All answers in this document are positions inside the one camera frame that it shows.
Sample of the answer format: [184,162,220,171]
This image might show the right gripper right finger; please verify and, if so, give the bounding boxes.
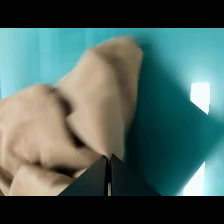
[108,153,162,197]

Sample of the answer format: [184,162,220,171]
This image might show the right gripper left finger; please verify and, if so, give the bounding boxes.
[58,155,109,197]

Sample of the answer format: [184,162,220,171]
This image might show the brown T-shirt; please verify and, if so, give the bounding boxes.
[0,35,145,197]

